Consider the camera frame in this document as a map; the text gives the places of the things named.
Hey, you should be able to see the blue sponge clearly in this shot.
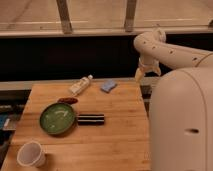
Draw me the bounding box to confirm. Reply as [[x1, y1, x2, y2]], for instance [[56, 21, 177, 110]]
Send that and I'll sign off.
[[101, 80, 117, 93]]

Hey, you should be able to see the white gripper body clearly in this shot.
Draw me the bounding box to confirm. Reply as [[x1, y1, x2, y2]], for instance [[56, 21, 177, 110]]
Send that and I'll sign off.
[[139, 58, 160, 72]]

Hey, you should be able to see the black rectangular bar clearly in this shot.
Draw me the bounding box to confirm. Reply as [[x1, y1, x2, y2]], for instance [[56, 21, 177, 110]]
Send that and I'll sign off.
[[78, 114, 105, 125]]

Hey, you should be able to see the white plastic bottle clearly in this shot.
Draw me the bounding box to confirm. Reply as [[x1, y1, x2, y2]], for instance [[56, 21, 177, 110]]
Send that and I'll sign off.
[[69, 75, 93, 96]]

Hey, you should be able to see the green round plate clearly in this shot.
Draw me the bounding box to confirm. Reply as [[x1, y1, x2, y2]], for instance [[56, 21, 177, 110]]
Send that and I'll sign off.
[[39, 102, 76, 135]]

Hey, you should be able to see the white plastic cup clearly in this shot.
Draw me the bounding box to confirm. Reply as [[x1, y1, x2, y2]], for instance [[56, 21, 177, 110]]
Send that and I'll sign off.
[[17, 141, 46, 167]]

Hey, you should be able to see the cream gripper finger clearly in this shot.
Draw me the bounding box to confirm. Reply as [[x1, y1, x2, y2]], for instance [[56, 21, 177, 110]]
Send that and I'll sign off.
[[153, 67, 161, 77], [135, 68, 145, 83]]

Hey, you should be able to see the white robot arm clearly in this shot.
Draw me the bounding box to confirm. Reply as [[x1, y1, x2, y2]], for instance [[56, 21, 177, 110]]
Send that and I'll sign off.
[[134, 29, 213, 171]]

